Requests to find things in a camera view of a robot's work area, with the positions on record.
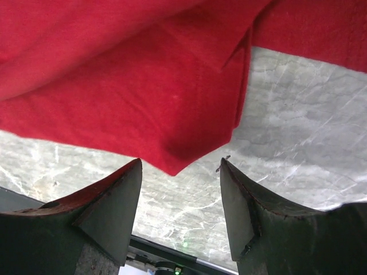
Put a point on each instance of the red t shirt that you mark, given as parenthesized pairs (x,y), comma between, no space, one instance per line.
(164,81)

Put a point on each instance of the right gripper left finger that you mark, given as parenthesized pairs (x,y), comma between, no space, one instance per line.
(87,232)

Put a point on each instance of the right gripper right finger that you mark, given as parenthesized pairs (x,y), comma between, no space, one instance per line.
(269,234)

